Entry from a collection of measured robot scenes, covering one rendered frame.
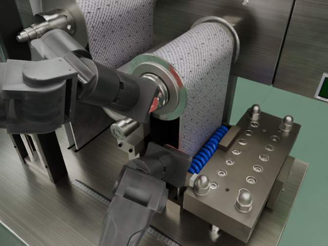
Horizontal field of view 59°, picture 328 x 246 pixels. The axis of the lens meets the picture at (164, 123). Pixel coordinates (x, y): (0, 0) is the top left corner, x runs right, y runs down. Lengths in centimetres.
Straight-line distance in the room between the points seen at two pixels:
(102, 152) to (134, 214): 55
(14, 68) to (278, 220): 70
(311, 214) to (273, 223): 127
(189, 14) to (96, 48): 31
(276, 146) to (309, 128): 191
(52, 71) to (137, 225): 23
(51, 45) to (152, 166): 26
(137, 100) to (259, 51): 45
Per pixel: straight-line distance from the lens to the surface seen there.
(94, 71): 39
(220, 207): 66
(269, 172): 76
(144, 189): 46
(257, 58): 84
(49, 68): 36
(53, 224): 83
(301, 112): 290
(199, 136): 73
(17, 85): 35
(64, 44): 44
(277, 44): 81
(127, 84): 43
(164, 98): 56
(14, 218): 88
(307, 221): 205
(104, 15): 69
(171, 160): 59
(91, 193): 86
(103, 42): 70
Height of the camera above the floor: 156
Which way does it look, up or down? 39 degrees down
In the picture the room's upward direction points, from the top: straight up
